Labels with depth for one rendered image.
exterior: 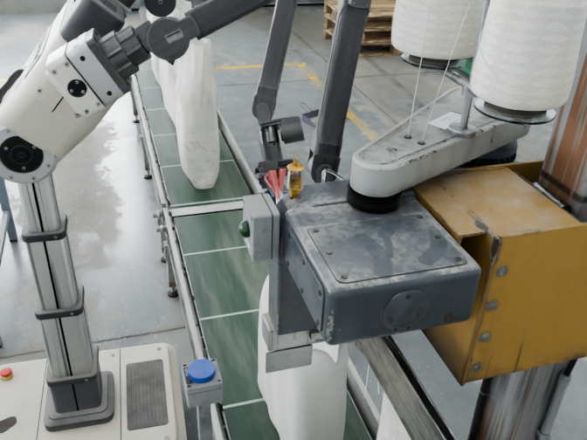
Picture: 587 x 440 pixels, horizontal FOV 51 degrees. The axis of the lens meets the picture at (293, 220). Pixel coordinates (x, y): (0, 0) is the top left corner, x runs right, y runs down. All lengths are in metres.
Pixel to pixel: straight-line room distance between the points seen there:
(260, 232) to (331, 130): 0.36
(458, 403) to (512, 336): 1.45
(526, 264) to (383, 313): 0.29
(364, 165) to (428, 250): 0.17
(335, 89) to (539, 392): 0.76
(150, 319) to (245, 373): 0.92
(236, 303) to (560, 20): 1.69
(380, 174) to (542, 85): 0.26
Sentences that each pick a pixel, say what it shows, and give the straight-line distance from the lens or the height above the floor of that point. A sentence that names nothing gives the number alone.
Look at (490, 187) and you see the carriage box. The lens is 1.15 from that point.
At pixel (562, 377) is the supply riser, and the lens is 1.41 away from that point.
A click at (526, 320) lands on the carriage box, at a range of 1.15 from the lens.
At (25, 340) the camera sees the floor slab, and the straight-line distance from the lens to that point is 2.91.
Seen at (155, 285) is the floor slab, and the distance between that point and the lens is 3.07.
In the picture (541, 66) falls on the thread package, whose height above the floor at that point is 1.59.
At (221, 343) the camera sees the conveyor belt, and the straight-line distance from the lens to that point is 2.15.
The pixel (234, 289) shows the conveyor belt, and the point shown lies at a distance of 2.38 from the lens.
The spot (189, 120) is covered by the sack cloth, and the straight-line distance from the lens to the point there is 2.94.
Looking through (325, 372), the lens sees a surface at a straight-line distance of 1.52.
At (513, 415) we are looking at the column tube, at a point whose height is 0.82.
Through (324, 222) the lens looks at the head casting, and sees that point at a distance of 0.97.
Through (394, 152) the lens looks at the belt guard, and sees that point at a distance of 1.03.
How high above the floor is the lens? 1.84
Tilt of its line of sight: 31 degrees down
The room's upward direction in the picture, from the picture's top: 2 degrees clockwise
